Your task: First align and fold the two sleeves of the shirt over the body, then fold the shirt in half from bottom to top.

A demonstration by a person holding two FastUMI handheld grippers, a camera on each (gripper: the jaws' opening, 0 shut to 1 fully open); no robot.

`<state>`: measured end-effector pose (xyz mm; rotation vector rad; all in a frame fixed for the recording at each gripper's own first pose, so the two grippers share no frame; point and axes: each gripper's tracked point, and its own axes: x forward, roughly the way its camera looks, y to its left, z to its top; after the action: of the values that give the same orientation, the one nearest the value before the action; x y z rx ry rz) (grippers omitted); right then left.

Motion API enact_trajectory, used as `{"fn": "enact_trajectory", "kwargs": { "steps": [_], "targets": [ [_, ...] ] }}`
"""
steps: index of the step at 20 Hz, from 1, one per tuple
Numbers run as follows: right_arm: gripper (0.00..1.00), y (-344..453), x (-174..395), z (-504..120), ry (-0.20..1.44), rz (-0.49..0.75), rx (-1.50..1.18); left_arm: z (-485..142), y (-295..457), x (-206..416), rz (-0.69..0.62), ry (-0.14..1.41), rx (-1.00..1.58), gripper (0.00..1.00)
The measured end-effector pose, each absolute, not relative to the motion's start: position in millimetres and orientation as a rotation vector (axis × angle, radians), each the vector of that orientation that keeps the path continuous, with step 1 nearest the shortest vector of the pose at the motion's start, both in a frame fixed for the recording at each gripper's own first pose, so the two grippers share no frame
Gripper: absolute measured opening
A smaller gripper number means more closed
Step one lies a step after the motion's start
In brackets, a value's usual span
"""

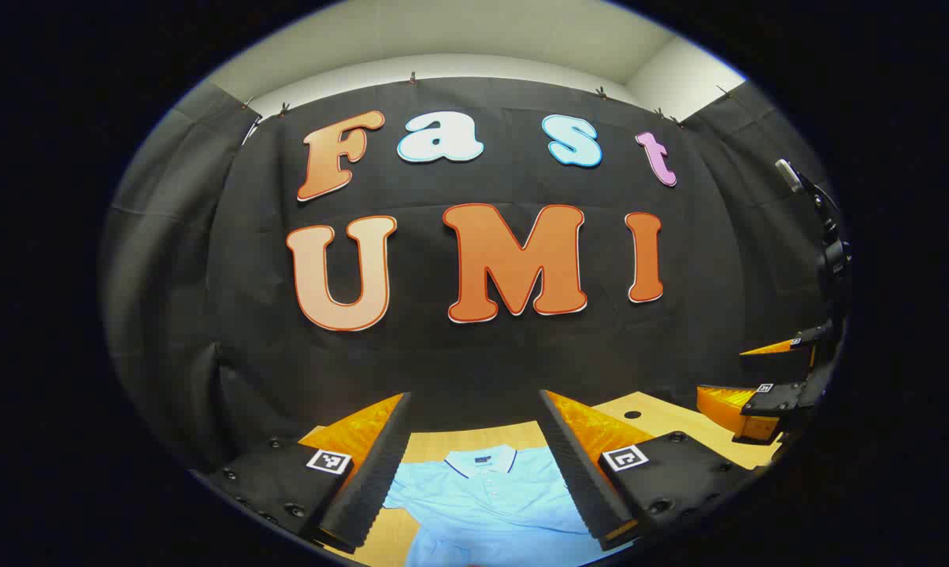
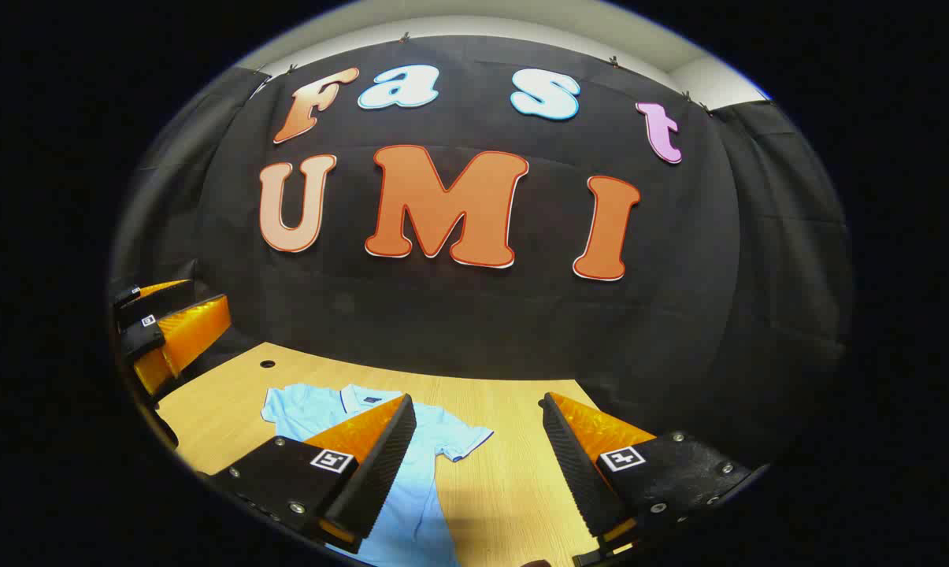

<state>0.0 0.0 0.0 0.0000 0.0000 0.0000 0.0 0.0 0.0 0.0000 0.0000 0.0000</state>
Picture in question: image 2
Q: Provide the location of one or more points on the light blue T-shirt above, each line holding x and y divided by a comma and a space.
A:
427, 488

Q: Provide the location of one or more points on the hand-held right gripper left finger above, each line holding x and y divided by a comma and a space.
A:
381, 471

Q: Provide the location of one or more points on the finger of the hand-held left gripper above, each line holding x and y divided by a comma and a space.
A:
190, 331
159, 301

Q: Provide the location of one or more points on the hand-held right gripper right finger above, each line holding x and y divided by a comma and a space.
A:
575, 471

